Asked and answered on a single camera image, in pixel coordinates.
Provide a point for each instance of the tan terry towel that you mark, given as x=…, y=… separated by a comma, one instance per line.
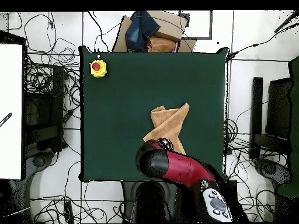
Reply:
x=168, y=123

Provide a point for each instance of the black flat bar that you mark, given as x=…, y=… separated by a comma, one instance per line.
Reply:
x=256, y=116

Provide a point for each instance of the white flat panel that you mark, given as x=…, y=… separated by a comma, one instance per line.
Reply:
x=10, y=105

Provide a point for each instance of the dark green table cloth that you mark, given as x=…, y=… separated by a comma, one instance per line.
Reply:
x=116, y=105

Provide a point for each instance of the black power box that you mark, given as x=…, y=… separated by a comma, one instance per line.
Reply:
x=234, y=184

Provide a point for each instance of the yellow emergency stop button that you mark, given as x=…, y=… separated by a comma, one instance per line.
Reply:
x=98, y=70

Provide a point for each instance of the orange folded cloth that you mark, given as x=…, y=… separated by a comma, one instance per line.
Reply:
x=161, y=45

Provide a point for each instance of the black equipment rack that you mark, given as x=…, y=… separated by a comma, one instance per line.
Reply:
x=57, y=93
x=278, y=105

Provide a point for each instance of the black stand base foot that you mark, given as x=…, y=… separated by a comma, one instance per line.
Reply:
x=268, y=169
x=39, y=161

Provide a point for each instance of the blue denim jeans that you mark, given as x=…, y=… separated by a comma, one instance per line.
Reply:
x=140, y=30

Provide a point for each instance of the brown cardboard box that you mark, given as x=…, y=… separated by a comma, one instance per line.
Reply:
x=168, y=23

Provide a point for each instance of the striped black rod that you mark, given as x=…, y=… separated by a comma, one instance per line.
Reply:
x=7, y=117

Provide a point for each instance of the black tripod rod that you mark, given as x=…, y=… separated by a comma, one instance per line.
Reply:
x=286, y=22

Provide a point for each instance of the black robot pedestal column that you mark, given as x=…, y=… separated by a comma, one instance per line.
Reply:
x=151, y=200

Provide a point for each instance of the black rectangular frame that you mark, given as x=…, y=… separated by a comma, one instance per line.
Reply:
x=198, y=38

